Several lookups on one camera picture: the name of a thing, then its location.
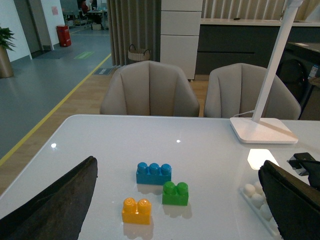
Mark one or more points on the potted green plant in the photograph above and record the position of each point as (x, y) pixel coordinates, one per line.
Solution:
(6, 44)

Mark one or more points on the white drawer cabinet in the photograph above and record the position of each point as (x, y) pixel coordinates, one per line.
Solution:
(179, 34)

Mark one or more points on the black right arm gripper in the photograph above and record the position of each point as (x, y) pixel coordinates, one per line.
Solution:
(305, 165)

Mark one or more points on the yellow two-stud toy block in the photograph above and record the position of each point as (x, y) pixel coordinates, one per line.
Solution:
(136, 212)

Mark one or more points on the right beige upholstered chair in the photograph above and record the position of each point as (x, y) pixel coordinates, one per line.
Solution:
(234, 89)

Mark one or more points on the red bin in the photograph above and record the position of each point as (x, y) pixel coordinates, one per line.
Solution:
(63, 35)

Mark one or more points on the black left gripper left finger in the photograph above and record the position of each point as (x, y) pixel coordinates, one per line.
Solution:
(57, 212)

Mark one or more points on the dark kitchen counter unit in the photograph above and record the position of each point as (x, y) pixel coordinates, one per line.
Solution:
(226, 42)

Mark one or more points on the beige upholstered chair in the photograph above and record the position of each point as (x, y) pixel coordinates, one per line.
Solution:
(150, 88)
(234, 89)

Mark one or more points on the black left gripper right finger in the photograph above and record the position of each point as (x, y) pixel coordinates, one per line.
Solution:
(294, 204)

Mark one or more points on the green two-stud toy block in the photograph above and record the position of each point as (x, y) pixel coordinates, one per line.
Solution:
(177, 195)

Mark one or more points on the white studded base plate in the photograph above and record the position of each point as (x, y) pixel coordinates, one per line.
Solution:
(256, 199)

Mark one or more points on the woven basket with handles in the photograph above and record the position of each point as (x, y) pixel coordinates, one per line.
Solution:
(138, 54)

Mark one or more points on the blue three-stud toy block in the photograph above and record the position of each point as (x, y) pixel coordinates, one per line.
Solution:
(153, 174)

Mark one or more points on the left beige upholstered chair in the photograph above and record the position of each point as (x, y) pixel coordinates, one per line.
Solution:
(150, 88)

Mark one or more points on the black washing machine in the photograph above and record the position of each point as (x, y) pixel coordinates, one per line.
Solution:
(294, 72)

